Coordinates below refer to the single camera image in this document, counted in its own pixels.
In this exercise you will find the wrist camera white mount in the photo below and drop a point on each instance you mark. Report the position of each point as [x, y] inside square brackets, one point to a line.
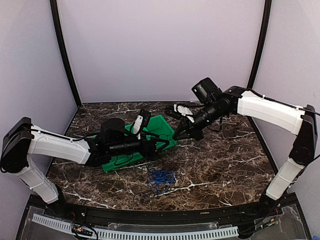
[140, 123]
[180, 112]

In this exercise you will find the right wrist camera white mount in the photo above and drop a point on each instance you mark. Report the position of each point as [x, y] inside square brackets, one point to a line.
[180, 112]

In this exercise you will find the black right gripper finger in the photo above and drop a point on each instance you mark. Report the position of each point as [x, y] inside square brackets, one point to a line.
[184, 135]
[184, 125]

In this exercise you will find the white slotted cable duct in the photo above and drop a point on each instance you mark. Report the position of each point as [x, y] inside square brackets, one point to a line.
[118, 231]

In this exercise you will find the black frame post left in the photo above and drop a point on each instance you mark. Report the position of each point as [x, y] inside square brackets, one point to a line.
[63, 52]

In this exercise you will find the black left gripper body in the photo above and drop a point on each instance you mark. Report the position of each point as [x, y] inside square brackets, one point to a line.
[145, 151]

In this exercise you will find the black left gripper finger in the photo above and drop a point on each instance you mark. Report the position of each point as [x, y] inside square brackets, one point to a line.
[163, 148]
[164, 143]

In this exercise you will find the black frame post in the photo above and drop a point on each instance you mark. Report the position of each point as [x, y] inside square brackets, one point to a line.
[260, 44]
[63, 52]

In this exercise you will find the green plastic three-compartment bin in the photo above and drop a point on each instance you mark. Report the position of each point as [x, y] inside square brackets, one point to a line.
[157, 125]

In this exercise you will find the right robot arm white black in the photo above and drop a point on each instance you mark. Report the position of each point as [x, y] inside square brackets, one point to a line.
[299, 121]

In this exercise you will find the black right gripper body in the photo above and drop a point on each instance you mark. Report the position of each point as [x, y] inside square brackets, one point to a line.
[198, 131]

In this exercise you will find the black front rail base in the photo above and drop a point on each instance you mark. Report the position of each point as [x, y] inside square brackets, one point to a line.
[285, 222]

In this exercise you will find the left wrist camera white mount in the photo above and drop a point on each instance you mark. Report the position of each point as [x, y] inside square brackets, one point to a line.
[140, 123]

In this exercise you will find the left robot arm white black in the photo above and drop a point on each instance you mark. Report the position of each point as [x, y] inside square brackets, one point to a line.
[26, 139]

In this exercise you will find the black frame post right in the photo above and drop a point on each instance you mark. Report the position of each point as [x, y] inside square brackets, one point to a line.
[260, 44]

